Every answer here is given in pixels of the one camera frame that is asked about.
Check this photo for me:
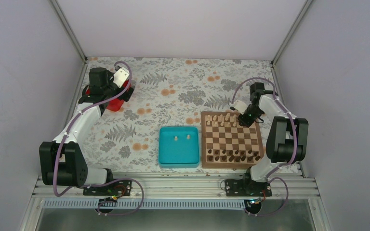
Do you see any teal plastic tray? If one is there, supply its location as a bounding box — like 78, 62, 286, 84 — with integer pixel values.
158, 126, 200, 168

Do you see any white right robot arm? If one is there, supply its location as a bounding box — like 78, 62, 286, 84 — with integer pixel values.
231, 82, 309, 196

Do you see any red plastic tray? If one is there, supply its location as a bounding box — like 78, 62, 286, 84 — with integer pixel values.
81, 80, 134, 113

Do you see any aluminium corner post left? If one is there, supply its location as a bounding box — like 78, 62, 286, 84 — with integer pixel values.
48, 0, 87, 62

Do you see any aluminium corner post right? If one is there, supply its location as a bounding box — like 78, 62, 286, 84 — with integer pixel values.
271, 0, 313, 68

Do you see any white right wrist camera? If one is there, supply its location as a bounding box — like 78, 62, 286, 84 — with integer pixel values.
230, 100, 248, 115

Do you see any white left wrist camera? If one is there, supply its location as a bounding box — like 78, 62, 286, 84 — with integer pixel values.
113, 67, 130, 88

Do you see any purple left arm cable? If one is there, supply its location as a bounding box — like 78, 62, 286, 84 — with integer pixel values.
53, 60, 145, 218

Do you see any aluminium front rail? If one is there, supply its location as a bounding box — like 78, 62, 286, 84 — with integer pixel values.
31, 177, 320, 200

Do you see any wooden chess board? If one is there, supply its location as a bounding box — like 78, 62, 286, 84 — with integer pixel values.
201, 111, 264, 169

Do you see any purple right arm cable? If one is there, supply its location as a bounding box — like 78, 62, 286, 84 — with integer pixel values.
231, 77, 298, 218

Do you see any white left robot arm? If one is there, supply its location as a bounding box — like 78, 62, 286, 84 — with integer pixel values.
39, 66, 134, 195

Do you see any floral table mat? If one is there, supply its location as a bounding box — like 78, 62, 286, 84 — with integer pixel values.
81, 57, 273, 173

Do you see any dark chess pieces row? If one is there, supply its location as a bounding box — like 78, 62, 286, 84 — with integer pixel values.
206, 149, 262, 164

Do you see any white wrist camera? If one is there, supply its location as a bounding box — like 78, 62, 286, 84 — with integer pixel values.
230, 100, 248, 115
113, 67, 130, 88

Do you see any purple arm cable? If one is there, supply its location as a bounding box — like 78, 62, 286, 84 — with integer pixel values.
231, 77, 298, 218
53, 60, 145, 218

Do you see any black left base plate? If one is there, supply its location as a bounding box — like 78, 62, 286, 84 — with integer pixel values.
83, 180, 132, 197

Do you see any aluminium corner post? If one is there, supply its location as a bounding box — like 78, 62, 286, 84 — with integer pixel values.
271, 0, 313, 68
48, 0, 87, 62

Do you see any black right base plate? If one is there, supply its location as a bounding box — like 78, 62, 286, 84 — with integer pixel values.
224, 179, 272, 197

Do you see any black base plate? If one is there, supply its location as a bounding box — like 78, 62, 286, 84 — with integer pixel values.
224, 179, 272, 197
83, 180, 132, 197

